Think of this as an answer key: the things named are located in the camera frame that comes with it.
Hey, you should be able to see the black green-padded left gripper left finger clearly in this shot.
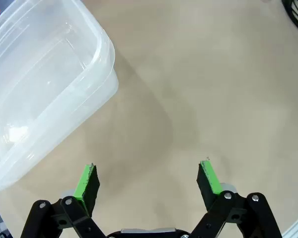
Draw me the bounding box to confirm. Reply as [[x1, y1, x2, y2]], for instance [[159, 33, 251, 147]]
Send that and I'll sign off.
[[21, 163, 107, 238]]

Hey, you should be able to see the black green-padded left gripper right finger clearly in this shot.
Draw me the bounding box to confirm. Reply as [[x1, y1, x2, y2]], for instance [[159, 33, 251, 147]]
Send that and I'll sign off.
[[188, 160, 283, 238]]

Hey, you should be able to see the black power cable coil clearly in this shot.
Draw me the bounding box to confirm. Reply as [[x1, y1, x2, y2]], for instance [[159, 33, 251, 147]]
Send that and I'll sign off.
[[281, 0, 298, 38]]

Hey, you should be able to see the clear plastic storage container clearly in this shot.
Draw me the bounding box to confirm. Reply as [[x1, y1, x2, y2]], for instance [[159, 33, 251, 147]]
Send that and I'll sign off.
[[0, 0, 119, 196]]

